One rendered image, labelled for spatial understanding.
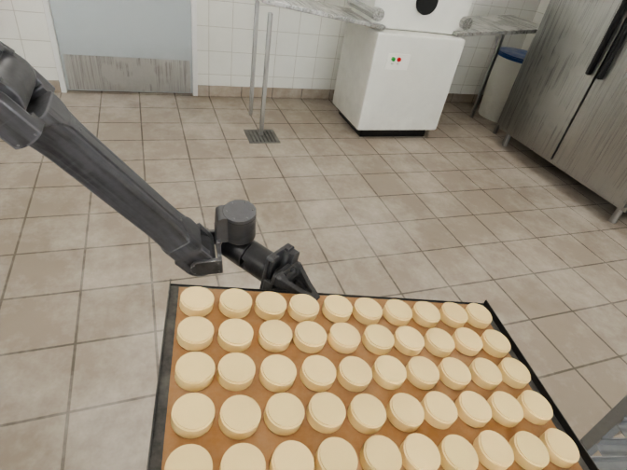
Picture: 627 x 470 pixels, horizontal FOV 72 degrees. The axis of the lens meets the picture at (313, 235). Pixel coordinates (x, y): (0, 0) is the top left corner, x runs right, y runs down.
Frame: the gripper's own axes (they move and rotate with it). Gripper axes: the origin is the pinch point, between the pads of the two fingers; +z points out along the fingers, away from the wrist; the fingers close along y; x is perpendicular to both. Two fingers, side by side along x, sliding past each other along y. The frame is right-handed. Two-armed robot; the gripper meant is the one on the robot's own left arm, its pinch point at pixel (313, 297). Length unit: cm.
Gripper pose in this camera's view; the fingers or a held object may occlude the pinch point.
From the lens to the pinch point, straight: 75.1
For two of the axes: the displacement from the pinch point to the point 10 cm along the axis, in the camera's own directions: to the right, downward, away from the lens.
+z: 8.0, 4.9, -3.4
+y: -2.3, 7.9, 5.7
